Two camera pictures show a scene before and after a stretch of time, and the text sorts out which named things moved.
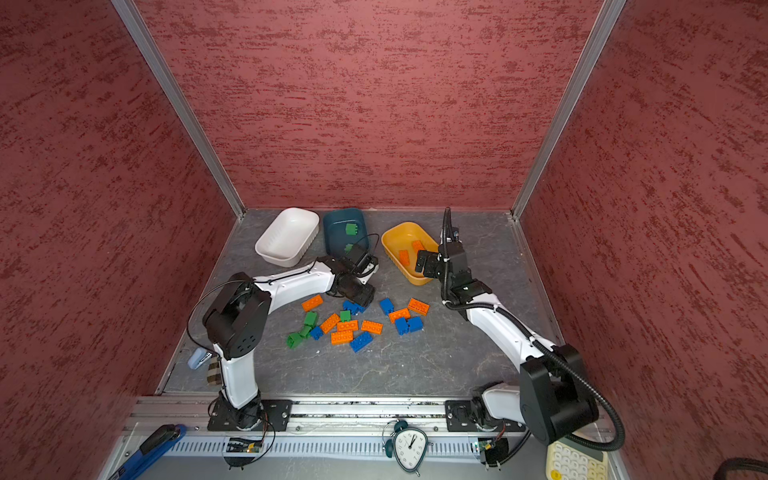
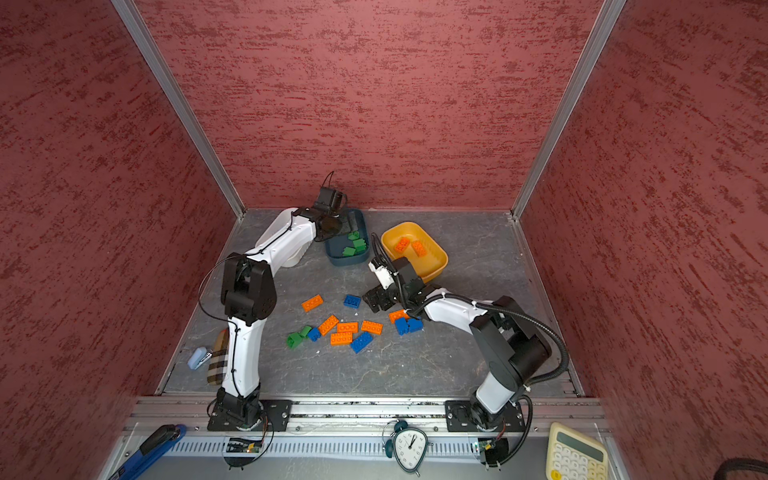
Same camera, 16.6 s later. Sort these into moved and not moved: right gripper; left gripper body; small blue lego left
Moved: right gripper; left gripper body
Not moved: small blue lego left
